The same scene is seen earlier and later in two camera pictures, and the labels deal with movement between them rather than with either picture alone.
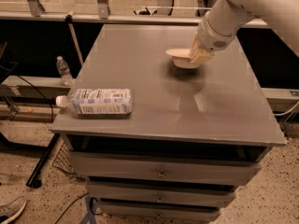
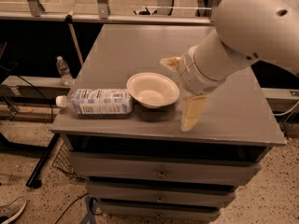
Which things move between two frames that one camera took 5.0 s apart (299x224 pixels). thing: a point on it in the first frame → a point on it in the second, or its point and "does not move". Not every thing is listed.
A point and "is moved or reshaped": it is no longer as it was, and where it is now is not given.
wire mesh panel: [63, 161] does not move
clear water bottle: [64, 71] does not move
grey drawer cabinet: [194, 133] does not move
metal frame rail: [250, 22] does not move
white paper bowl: [180, 57] is moved or reshaped
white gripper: [212, 38] → [191, 75]
